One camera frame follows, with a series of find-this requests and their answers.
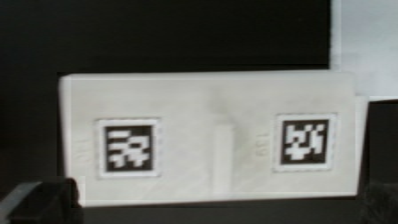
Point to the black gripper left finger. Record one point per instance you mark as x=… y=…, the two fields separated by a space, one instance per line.
x=42 y=203

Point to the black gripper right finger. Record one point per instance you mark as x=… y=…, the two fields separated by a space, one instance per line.
x=380 y=206

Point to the white cabinet body box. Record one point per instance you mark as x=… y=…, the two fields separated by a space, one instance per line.
x=365 y=44

